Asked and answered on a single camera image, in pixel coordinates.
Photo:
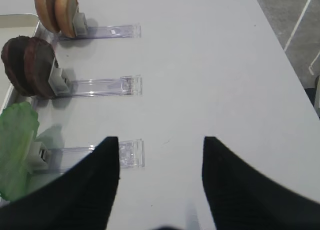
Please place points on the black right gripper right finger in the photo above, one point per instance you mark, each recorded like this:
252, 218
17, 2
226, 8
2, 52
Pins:
240, 197

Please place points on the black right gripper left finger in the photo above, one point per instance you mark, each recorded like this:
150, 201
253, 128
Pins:
82, 198

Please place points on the green lettuce leaf right rack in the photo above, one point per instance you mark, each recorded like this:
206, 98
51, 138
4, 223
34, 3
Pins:
18, 127

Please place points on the outer brown meat patty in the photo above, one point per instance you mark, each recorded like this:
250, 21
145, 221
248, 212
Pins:
38, 61

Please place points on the brown meat patty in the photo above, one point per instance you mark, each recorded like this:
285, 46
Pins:
38, 61
12, 56

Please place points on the inner brown meat patty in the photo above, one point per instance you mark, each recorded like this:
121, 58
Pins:
12, 56

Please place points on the outer tan bun slice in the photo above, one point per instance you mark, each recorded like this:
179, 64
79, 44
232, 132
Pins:
64, 12

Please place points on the tan bun slice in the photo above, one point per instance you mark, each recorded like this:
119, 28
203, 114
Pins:
45, 10
64, 12

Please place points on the inner tan bun slice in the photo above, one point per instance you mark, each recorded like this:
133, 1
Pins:
45, 10

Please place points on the clear lettuce rack rail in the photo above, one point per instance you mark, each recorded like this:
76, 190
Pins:
43, 160

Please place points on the clear patty rack rail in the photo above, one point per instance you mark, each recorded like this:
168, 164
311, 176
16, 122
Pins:
63, 87

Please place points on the clear bun rack rail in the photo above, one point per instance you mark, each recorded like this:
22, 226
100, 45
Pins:
85, 32

